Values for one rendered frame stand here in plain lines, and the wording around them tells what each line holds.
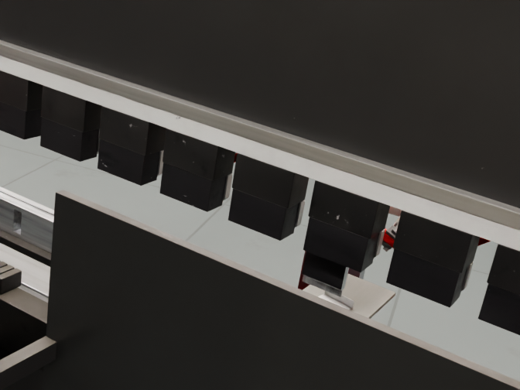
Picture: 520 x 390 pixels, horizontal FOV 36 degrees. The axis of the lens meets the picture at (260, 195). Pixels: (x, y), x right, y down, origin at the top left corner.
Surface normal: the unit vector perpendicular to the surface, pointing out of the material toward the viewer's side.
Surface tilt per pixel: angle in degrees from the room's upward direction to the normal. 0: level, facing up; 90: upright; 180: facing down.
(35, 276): 0
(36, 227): 90
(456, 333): 0
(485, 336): 0
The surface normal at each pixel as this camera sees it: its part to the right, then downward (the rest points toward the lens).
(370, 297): 0.15, -0.92
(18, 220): 0.84, 0.31
